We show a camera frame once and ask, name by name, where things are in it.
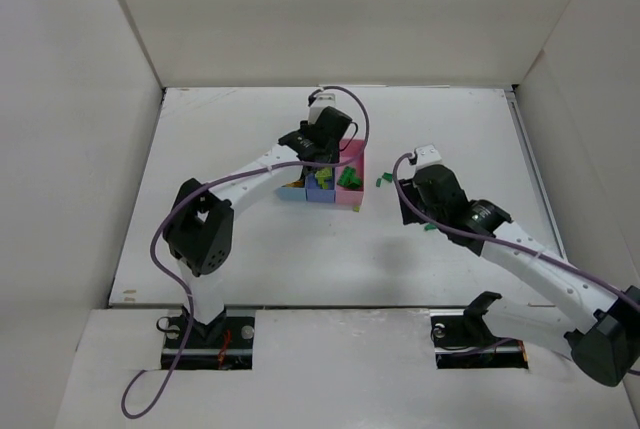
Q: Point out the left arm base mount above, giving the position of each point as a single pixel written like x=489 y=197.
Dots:
x=228 y=346

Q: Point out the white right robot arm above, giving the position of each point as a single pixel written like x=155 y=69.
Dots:
x=587 y=320

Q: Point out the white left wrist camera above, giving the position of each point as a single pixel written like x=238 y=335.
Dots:
x=317 y=102

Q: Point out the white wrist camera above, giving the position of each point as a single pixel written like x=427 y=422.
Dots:
x=425 y=156
x=317 y=102

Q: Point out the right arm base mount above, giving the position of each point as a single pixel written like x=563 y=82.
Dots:
x=462 y=340

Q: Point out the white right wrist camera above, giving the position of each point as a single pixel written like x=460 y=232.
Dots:
x=425 y=156

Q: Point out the pale green curved brick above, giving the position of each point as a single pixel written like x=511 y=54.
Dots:
x=323 y=177

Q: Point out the dark green plate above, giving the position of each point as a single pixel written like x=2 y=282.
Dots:
x=347 y=174

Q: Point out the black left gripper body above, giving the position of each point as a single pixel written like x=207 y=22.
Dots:
x=326 y=150

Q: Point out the purple blue container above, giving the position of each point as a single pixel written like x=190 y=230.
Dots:
x=316 y=194

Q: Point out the dark green heart brick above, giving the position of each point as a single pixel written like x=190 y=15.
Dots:
x=355 y=184

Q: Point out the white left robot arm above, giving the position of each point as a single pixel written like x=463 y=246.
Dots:
x=199 y=237

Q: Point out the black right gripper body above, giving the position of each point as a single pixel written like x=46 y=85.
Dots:
x=409 y=202

